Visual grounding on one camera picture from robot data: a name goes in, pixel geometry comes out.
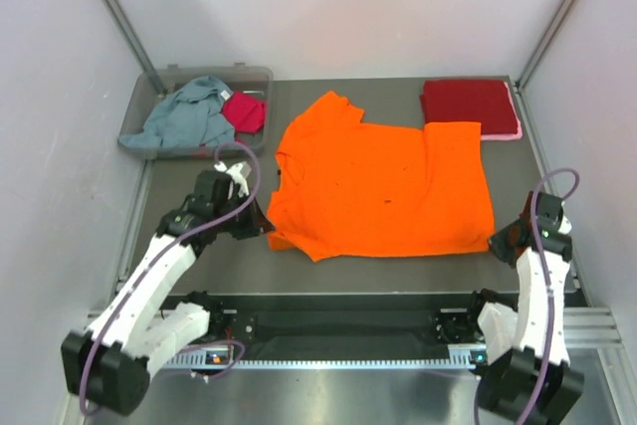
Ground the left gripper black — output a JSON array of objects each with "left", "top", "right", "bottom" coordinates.
[{"left": 214, "top": 187, "right": 275, "bottom": 240}]

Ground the orange t shirt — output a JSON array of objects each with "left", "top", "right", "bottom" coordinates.
[{"left": 267, "top": 92, "right": 495, "bottom": 262}]

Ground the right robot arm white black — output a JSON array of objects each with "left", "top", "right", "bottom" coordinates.
[{"left": 434, "top": 192, "right": 584, "bottom": 424}]

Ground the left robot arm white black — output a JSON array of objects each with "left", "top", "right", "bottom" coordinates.
[{"left": 61, "top": 161, "right": 274, "bottom": 416}]

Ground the magenta t shirt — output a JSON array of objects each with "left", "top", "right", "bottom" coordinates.
[{"left": 221, "top": 92, "right": 267, "bottom": 134}]

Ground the folded pink t shirt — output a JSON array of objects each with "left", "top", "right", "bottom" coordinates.
[{"left": 481, "top": 81, "right": 523, "bottom": 141}]

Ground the grey blue t shirt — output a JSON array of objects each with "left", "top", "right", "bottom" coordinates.
[{"left": 119, "top": 76, "right": 235, "bottom": 150}]

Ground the clear grey plastic bin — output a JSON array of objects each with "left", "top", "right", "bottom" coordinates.
[{"left": 117, "top": 64, "right": 274, "bottom": 160}]

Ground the folded dark red t shirt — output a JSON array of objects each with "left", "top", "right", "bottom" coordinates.
[{"left": 420, "top": 79, "right": 502, "bottom": 134}]

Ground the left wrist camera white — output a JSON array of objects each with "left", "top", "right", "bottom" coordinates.
[{"left": 214, "top": 161, "right": 252, "bottom": 198}]

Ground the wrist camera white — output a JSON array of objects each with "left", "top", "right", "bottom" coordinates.
[
  {"left": 554, "top": 212, "right": 572, "bottom": 235},
  {"left": 214, "top": 161, "right": 252, "bottom": 198}
]

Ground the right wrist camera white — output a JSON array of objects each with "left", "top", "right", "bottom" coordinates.
[{"left": 554, "top": 212, "right": 572, "bottom": 235}]

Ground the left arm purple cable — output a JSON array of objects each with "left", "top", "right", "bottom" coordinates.
[{"left": 78, "top": 141, "right": 263, "bottom": 417}]

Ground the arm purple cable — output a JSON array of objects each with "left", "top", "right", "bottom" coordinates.
[
  {"left": 472, "top": 168, "right": 581, "bottom": 424},
  {"left": 78, "top": 141, "right": 263, "bottom": 417}
]

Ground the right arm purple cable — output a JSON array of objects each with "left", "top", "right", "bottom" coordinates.
[{"left": 472, "top": 168, "right": 581, "bottom": 424}]

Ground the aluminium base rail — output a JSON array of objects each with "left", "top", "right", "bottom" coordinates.
[{"left": 84, "top": 290, "right": 623, "bottom": 371}]

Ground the grey slotted cable duct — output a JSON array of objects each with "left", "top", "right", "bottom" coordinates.
[{"left": 162, "top": 345, "right": 487, "bottom": 371}]

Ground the right corner aluminium post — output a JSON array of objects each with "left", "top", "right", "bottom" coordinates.
[{"left": 515, "top": 0, "right": 579, "bottom": 92}]

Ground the corner aluminium post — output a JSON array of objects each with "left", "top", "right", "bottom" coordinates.
[
  {"left": 515, "top": 0, "right": 579, "bottom": 92},
  {"left": 102, "top": 0, "right": 166, "bottom": 96}
]

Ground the left corner aluminium post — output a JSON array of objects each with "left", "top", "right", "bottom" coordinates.
[{"left": 102, "top": 0, "right": 166, "bottom": 96}]

